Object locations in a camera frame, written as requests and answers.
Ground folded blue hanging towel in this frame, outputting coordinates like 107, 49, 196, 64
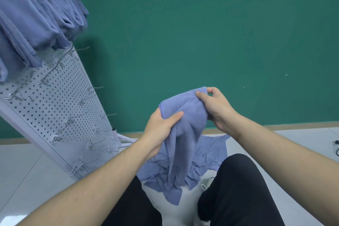
16, 0, 80, 50
46, 0, 89, 41
0, 9, 43, 76
0, 0, 62, 52
0, 56, 9, 83

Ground person's left hand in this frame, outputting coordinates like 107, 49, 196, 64
139, 107, 184, 160

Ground person's left forearm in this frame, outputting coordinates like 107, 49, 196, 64
16, 139, 160, 226

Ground rows of metal pegboard hooks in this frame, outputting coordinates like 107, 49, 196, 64
5, 46, 120, 176

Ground person's right leg black trousers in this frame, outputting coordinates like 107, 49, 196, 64
197, 153, 286, 226

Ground pile of crumpled blue towels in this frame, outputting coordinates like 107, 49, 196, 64
136, 134, 231, 206

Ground person's right hand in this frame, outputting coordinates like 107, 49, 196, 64
195, 87, 243, 139

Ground person's right forearm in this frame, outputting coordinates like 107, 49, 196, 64
234, 115, 339, 226

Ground person's left leg black trousers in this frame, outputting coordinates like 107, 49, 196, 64
102, 176, 162, 226

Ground blue microfibre towel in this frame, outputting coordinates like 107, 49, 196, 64
158, 87, 210, 190

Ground person's leg black trousers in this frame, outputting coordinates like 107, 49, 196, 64
102, 176, 162, 226
197, 153, 286, 226

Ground white perforated pegboard rack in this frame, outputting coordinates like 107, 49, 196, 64
0, 45, 139, 181

